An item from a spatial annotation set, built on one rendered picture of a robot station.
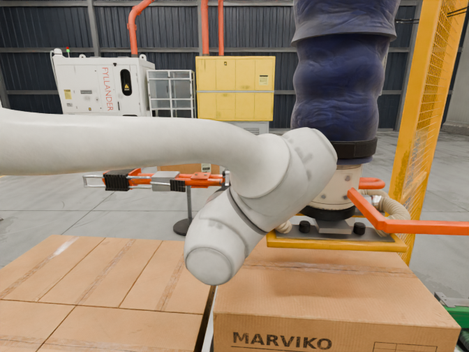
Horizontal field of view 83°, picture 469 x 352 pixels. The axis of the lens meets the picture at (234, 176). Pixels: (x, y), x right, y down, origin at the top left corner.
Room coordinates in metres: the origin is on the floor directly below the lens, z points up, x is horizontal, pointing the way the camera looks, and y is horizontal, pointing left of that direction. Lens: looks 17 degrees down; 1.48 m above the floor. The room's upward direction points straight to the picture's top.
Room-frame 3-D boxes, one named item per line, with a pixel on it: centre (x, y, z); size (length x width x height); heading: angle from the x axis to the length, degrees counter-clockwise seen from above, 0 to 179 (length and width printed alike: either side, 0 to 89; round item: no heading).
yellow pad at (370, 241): (0.63, -0.25, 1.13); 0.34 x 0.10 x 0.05; 86
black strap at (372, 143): (0.72, -0.26, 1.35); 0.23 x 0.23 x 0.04
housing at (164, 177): (0.76, 0.20, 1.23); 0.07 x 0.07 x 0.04; 86
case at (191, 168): (2.78, 0.51, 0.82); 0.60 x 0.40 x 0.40; 112
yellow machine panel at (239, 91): (8.43, -0.03, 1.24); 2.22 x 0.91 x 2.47; 90
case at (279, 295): (0.72, -0.26, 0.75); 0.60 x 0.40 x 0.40; 85
